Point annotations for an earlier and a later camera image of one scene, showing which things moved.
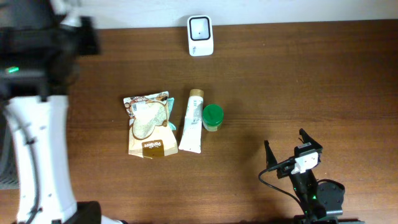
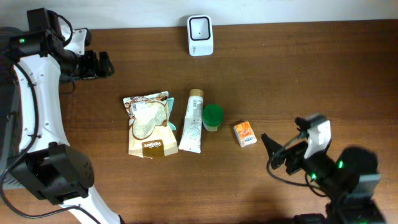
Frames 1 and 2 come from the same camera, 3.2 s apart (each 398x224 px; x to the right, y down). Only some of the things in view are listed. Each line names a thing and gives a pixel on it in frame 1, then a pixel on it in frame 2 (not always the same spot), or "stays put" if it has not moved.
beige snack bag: x=151 y=133 stays put
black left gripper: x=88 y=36 to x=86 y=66
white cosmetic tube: x=191 y=139 stays put
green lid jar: x=212 y=117 stays put
